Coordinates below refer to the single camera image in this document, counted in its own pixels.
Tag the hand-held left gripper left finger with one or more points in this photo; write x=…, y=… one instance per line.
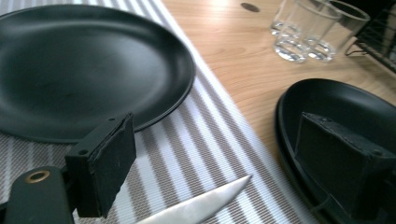
x=102, y=168

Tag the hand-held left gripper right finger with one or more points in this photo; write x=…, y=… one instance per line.
x=348, y=168

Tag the black round plate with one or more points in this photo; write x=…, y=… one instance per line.
x=77, y=68
x=336, y=96

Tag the silver table knife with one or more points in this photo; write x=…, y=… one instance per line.
x=199, y=205

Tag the clear drinking glass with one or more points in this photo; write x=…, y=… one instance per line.
x=292, y=46
x=277, y=26
x=348, y=31

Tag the grey white striped placemat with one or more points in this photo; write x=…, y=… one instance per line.
x=186, y=149

